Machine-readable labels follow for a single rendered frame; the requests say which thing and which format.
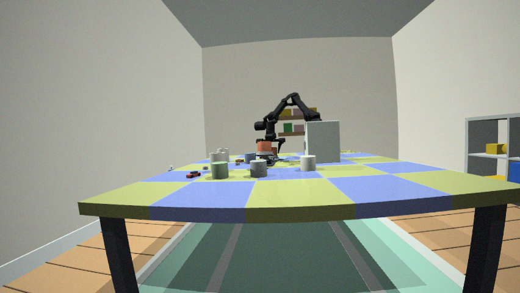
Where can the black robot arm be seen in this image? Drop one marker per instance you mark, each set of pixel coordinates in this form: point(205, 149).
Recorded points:
point(273, 116)

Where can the grey open cylinder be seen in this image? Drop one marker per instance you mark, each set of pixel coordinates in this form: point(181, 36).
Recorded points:
point(217, 157)
point(226, 150)

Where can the orange cylinder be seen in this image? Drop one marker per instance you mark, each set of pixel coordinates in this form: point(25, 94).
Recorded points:
point(264, 146)

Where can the dark grey cylinder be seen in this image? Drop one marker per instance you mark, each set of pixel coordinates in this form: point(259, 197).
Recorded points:
point(307, 163)
point(258, 168)

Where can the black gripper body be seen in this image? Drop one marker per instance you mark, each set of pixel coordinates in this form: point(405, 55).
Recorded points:
point(280, 140)

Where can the green cylinder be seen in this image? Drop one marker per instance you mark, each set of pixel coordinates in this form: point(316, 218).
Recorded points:
point(219, 170)

